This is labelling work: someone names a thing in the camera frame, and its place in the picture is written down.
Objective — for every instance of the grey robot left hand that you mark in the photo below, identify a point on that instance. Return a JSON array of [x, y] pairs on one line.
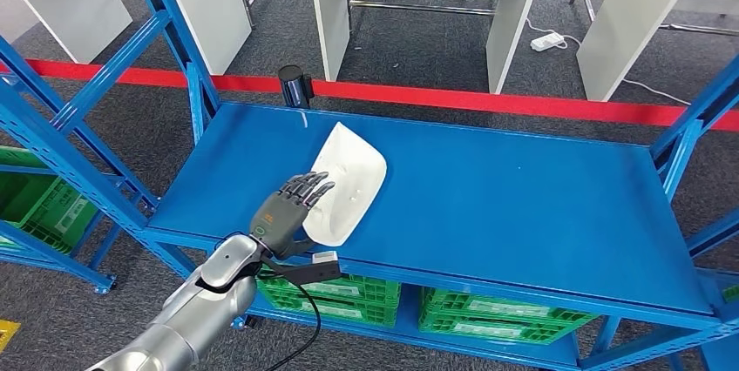
[[280, 224]]

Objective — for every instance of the white curved plastic part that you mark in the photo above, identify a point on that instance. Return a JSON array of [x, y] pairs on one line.
[[352, 184]]

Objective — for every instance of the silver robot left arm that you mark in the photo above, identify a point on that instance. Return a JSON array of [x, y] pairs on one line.
[[190, 310]]

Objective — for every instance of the blue metal shelf rack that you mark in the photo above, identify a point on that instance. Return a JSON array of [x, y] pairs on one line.
[[491, 201], [58, 262], [716, 357]]

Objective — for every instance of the green plastic crate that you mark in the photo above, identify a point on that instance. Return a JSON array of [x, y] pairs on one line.
[[731, 293], [491, 331], [346, 312], [34, 201], [508, 309], [358, 289]]

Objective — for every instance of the black belt stanchion head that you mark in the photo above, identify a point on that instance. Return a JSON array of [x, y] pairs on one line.
[[294, 87]]

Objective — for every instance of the red barrier belt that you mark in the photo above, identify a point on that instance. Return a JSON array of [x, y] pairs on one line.
[[462, 100]]

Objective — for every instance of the white power strip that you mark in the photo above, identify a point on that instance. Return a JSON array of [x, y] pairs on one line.
[[547, 42]]

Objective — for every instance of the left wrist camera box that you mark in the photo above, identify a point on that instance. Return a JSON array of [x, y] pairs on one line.
[[323, 270]]

